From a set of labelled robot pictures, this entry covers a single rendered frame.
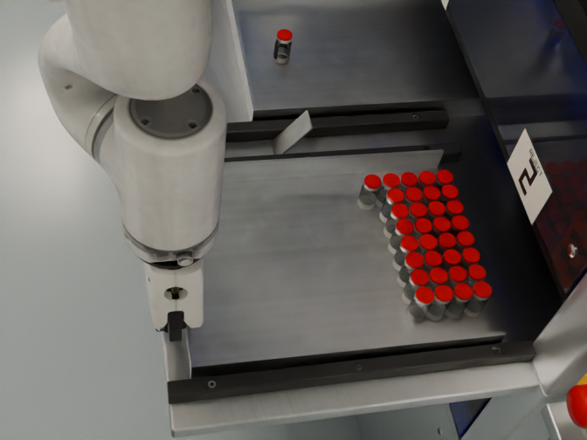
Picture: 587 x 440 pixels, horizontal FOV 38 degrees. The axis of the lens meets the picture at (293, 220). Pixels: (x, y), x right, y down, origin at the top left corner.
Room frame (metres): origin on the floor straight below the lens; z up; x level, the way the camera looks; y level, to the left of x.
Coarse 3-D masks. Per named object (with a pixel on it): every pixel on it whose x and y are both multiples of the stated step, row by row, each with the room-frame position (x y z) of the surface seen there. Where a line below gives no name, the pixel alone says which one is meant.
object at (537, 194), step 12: (516, 144) 0.65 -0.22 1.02; (528, 144) 0.64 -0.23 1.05; (516, 156) 0.64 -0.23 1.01; (528, 156) 0.63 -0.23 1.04; (516, 168) 0.64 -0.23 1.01; (528, 168) 0.62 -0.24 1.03; (540, 168) 0.60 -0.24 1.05; (516, 180) 0.63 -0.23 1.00; (540, 180) 0.60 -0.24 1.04; (528, 192) 0.60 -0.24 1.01; (540, 192) 0.59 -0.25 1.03; (528, 204) 0.59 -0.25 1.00; (540, 204) 0.58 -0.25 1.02; (528, 216) 0.58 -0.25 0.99
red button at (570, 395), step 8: (584, 384) 0.39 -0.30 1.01; (568, 392) 0.38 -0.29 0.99; (576, 392) 0.38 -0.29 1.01; (584, 392) 0.38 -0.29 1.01; (568, 400) 0.38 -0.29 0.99; (576, 400) 0.37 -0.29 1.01; (584, 400) 0.37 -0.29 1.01; (568, 408) 0.37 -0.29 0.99; (576, 408) 0.36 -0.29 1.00; (584, 408) 0.36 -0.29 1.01; (576, 416) 0.36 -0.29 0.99; (584, 416) 0.36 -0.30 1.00; (576, 424) 0.36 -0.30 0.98; (584, 424) 0.35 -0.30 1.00
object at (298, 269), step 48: (240, 192) 0.62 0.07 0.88; (288, 192) 0.63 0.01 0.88; (336, 192) 0.65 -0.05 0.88; (240, 240) 0.55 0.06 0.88; (288, 240) 0.57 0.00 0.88; (336, 240) 0.58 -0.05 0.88; (384, 240) 0.59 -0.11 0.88; (240, 288) 0.49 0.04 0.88; (288, 288) 0.50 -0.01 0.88; (336, 288) 0.51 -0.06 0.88; (384, 288) 0.53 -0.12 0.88; (192, 336) 0.42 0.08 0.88; (240, 336) 0.43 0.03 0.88; (288, 336) 0.44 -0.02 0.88; (336, 336) 0.45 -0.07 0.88; (384, 336) 0.46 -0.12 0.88; (432, 336) 0.48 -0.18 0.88; (480, 336) 0.47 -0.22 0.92
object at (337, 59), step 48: (240, 0) 0.96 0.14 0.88; (288, 0) 0.98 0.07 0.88; (336, 0) 1.00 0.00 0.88; (384, 0) 1.02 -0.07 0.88; (432, 0) 1.04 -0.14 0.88; (240, 48) 0.83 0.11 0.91; (336, 48) 0.90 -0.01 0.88; (384, 48) 0.92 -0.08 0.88; (432, 48) 0.94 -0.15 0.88; (288, 96) 0.79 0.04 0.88; (336, 96) 0.81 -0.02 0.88; (384, 96) 0.83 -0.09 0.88; (432, 96) 0.85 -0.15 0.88
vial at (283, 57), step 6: (276, 42) 0.85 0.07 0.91; (282, 42) 0.85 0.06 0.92; (288, 42) 0.85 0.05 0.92; (282, 48) 0.85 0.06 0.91; (288, 48) 0.85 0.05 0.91; (282, 54) 0.85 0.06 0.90; (288, 54) 0.85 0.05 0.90; (276, 60) 0.85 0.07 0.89; (282, 60) 0.85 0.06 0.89; (288, 60) 0.86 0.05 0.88
